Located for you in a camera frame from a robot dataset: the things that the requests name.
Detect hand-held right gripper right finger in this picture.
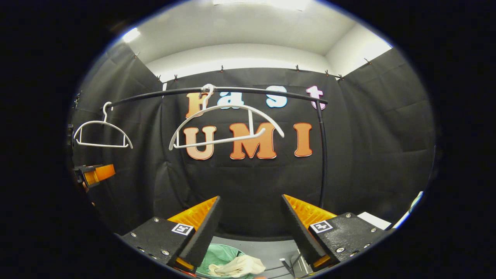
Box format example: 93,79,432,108
281,194,388,270

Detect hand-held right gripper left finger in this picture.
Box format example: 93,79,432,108
121,196,222,272

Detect green laundry hamper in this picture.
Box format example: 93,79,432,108
196,243,256,279

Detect cream shirt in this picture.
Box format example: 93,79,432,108
208,254,266,278

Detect white clothes hanger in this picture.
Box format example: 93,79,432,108
73,102,133,150
169,84,285,151

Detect white panel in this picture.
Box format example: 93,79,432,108
356,211,393,230

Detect white strip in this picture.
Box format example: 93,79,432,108
391,191,425,230

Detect black backdrop cloth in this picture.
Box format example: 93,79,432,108
67,42,436,239

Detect small ceiling light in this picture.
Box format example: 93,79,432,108
122,27,141,43

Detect row of small backdrop clips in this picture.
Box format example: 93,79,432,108
134,52,372,82

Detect large ceiling light panel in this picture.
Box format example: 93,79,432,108
213,0,310,11

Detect black clothes rail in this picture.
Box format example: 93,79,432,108
100,86,329,277

